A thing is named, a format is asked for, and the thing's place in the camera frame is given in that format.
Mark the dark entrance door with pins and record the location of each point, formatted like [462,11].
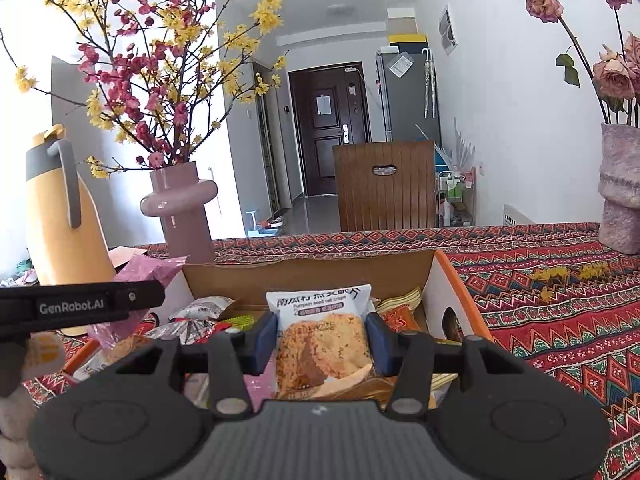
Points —
[330,150]

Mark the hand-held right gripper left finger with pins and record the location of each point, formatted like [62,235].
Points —
[262,345]

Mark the pink snack packet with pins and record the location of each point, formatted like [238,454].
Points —
[150,270]

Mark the grey refrigerator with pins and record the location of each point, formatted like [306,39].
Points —
[405,100]

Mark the white wall panel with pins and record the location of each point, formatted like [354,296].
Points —
[447,30]

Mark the silver snack packet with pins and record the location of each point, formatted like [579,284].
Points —
[202,307]

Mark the yellow and black box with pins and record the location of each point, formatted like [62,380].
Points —
[406,32]

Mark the fallen yellow blossoms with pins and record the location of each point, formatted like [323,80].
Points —
[550,274]
[594,270]

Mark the textured purple vase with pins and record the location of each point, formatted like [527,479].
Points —
[622,195]

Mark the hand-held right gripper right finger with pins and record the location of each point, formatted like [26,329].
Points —
[381,345]

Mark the red cardboard box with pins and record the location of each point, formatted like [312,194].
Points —
[440,285]

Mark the white rolling cart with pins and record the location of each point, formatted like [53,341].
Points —
[456,200]

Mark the yellow thermos jug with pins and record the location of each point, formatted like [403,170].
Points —
[65,240]

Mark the orange snack packet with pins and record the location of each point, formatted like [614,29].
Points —
[400,315]

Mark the red and yellow blossom branches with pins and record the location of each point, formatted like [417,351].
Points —
[150,60]

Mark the oat crisps packet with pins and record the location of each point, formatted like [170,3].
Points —
[320,340]

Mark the dried pink roses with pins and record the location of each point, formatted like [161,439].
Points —
[612,75]

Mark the wooden chair back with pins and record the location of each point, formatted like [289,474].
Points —
[385,200]

